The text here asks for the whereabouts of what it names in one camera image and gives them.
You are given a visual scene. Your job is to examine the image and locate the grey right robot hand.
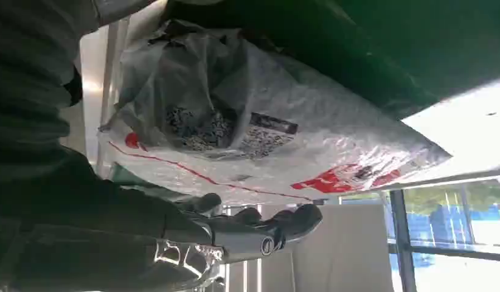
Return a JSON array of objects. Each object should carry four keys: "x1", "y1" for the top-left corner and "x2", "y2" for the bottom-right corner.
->
[{"x1": 0, "y1": 147, "x2": 324, "y2": 292}]

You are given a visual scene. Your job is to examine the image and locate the ribbed grey right arm sleeve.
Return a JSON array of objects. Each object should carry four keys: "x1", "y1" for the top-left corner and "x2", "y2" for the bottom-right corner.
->
[{"x1": 0, "y1": 0, "x2": 101, "y2": 190}]

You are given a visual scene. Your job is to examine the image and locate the pale partition panel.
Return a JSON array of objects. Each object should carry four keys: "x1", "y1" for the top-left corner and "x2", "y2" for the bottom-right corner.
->
[{"x1": 291, "y1": 204, "x2": 396, "y2": 292}]

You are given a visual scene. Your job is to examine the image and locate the silver metal post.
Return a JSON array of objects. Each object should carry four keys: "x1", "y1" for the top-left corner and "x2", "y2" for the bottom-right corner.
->
[{"x1": 80, "y1": 18, "x2": 131, "y2": 179}]

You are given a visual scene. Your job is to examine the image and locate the dark window frame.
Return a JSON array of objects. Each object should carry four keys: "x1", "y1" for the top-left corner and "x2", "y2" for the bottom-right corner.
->
[{"x1": 384, "y1": 169, "x2": 500, "y2": 292}]

